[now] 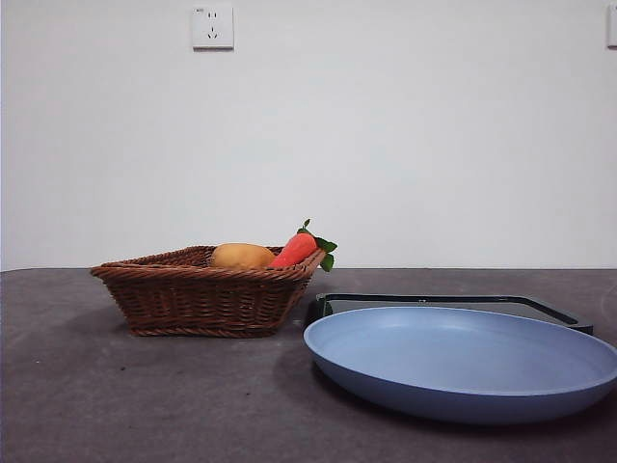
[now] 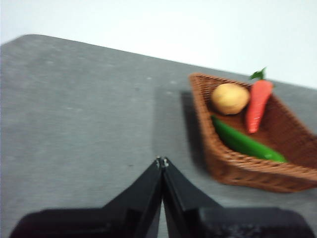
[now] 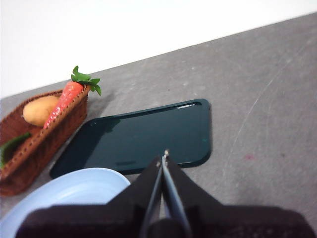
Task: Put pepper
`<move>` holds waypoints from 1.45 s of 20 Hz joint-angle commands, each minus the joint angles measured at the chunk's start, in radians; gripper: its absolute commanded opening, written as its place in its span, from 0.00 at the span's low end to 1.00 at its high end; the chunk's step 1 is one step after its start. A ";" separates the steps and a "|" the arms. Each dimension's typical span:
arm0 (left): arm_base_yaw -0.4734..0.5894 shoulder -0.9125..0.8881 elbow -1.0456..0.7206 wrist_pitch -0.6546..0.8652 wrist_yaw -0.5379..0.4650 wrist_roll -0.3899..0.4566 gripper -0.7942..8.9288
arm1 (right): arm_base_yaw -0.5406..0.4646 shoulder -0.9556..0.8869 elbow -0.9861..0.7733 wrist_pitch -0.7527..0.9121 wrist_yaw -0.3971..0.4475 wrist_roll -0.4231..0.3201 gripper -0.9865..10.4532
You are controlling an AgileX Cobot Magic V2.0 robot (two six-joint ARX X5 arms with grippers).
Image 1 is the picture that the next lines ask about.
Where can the orange carrot with green leaves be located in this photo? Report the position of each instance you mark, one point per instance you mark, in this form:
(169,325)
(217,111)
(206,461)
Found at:
(294,248)

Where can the yellow potato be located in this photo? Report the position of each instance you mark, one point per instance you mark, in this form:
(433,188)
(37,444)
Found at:
(241,255)

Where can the brown wicker basket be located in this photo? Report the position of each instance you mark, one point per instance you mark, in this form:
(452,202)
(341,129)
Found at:
(193,299)

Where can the blue round plate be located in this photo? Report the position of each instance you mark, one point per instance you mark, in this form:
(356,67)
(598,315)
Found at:
(458,347)

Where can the white wall socket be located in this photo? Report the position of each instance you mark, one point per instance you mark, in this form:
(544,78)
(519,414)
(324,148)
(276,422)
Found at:
(213,26)

